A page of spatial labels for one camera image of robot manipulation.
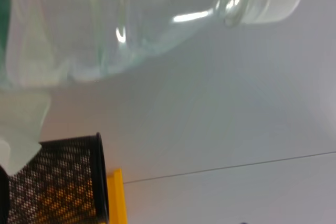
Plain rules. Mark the clear bottle with green label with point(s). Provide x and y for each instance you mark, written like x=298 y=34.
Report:
x=157 y=11

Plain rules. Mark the black mesh pen holder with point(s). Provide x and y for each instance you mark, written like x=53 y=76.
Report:
x=52 y=182

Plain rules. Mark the yellow plastic bin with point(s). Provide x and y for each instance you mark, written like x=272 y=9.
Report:
x=116 y=197

